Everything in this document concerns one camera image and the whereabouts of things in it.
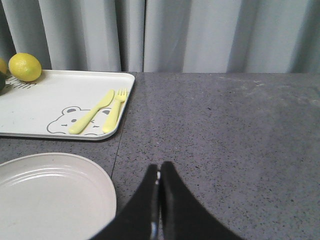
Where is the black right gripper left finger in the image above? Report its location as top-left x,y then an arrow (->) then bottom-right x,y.
92,164 -> 159,240

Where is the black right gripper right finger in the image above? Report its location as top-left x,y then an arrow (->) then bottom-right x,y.
160,161 -> 241,240

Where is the beige round plate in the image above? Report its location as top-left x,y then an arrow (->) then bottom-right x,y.
0,152 -> 117,240

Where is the white bear-print tray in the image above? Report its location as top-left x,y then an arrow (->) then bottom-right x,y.
0,70 -> 135,141

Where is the yellow plastic knife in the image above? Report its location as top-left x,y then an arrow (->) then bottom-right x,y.
68,89 -> 115,135

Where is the yellow plastic fork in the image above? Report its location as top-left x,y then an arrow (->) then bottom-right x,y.
102,88 -> 128,133

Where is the grey curtain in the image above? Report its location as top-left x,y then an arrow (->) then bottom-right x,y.
0,0 -> 320,73

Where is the yellow lemon right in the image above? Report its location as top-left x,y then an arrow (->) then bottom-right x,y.
8,52 -> 42,82

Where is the yellow lemon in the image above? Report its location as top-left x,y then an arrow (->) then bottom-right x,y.
0,58 -> 8,75
8,52 -> 42,82

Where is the green lime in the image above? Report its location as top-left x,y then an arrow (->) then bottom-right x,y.
0,72 -> 7,91

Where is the yellow lemon left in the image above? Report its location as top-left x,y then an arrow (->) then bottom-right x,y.
0,58 -> 8,75

